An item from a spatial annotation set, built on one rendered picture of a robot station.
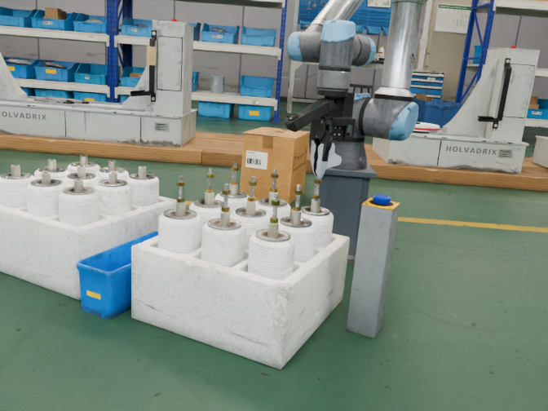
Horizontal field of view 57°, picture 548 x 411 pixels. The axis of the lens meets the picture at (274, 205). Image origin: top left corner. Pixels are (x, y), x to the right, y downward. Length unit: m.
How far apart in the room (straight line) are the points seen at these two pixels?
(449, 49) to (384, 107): 5.98
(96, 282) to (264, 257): 0.42
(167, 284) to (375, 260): 0.46
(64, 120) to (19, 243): 1.90
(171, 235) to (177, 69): 2.08
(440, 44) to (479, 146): 4.30
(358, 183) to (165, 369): 0.84
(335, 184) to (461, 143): 1.74
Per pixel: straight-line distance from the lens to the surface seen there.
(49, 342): 1.20
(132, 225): 1.42
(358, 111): 1.57
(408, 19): 1.56
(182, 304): 1.14
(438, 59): 7.45
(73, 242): 1.31
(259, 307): 1.04
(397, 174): 3.09
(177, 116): 3.11
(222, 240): 1.07
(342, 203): 1.61
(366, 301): 1.21
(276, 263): 1.03
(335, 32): 1.19
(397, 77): 1.55
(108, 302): 1.24
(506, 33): 10.18
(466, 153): 3.26
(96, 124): 3.23
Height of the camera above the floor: 0.59
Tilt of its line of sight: 15 degrees down
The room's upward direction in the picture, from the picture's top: 4 degrees clockwise
